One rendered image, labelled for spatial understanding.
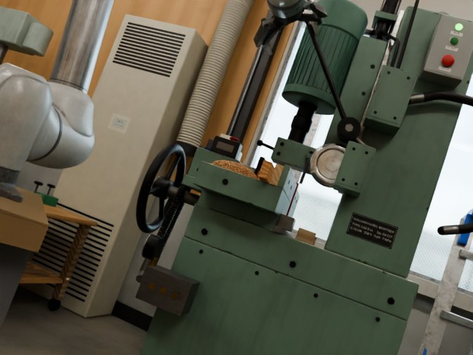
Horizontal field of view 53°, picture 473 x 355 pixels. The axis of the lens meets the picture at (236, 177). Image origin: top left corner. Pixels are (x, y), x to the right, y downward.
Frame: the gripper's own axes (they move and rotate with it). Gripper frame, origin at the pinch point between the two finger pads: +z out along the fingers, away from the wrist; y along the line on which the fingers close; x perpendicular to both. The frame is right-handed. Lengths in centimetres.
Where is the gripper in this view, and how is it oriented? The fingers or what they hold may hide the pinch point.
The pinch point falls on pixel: (291, 39)
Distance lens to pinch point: 139.6
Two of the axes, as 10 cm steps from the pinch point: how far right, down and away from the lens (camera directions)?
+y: 9.2, -3.8, -1.1
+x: -3.5, -9.1, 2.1
